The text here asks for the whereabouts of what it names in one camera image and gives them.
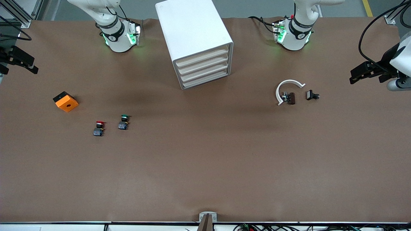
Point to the black connector with white face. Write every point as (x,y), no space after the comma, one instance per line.
(310,95)

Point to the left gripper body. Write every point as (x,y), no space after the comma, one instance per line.
(385,62)

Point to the aluminium frame profile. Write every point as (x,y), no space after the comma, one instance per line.
(25,23)
(390,20)

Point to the grey metal bracket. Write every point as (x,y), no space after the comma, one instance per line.
(208,214)

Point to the brown post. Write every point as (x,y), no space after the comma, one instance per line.
(206,224)

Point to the red push button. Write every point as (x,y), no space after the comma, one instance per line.
(98,132)

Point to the white table edge rail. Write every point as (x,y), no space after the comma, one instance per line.
(64,227)

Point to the brown cylinder with chrome fitting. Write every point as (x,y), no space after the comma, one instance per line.
(291,98)

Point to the white drawer cabinet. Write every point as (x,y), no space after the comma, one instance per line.
(189,25)

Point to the orange button enclosure box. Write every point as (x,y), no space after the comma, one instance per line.
(67,104)

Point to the white plastic drawer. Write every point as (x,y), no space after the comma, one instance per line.
(203,64)
(202,57)
(204,72)
(205,79)

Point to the green push button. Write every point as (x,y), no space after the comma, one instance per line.
(123,125)

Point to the brown table cover mat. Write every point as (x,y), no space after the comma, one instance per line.
(205,166)

